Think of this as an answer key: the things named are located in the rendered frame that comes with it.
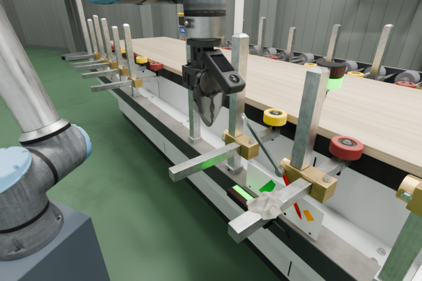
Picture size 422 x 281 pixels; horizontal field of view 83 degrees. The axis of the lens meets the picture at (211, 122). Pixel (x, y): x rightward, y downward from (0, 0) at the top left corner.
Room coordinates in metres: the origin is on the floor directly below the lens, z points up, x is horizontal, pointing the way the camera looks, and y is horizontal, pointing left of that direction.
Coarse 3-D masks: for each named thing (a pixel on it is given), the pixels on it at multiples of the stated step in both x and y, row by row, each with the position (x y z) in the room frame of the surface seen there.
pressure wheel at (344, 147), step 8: (336, 136) 0.59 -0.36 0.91; (344, 136) 0.59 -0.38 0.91; (336, 144) 0.55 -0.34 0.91; (344, 144) 0.55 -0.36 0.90; (352, 144) 0.55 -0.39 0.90; (360, 144) 0.55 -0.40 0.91; (336, 152) 0.54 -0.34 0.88; (344, 152) 0.53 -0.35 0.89; (352, 152) 0.52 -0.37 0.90; (360, 152) 0.53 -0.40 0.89; (352, 160) 0.52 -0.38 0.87
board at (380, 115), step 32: (256, 64) 1.57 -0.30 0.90; (288, 64) 1.57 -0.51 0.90; (256, 96) 0.95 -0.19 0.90; (288, 96) 0.95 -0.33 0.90; (352, 96) 0.95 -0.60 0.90; (384, 96) 0.95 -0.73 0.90; (416, 96) 0.95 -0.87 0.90; (320, 128) 0.67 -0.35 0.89; (352, 128) 0.66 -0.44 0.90; (384, 128) 0.66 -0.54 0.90; (416, 128) 0.66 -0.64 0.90; (384, 160) 0.52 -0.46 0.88; (416, 160) 0.48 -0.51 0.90
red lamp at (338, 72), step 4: (316, 64) 0.54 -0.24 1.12; (328, 68) 0.51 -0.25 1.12; (332, 68) 0.50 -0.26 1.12; (336, 68) 0.50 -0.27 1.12; (340, 68) 0.50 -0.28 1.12; (344, 68) 0.51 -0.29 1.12; (332, 72) 0.50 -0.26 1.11; (336, 72) 0.50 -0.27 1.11; (340, 72) 0.50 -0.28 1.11; (344, 72) 0.51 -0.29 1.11; (332, 76) 0.50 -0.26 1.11; (336, 76) 0.50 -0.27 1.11; (340, 76) 0.51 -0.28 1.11
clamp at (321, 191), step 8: (288, 160) 0.53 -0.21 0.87; (288, 168) 0.50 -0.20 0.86; (296, 168) 0.49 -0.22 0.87; (312, 168) 0.49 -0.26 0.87; (288, 176) 0.50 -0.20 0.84; (296, 176) 0.48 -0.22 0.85; (304, 176) 0.46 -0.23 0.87; (312, 176) 0.46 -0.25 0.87; (320, 176) 0.46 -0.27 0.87; (312, 184) 0.44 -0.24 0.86; (320, 184) 0.43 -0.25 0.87; (328, 184) 0.43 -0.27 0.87; (336, 184) 0.45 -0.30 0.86; (312, 192) 0.44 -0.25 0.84; (320, 192) 0.43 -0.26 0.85; (328, 192) 0.43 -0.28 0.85; (320, 200) 0.42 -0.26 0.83
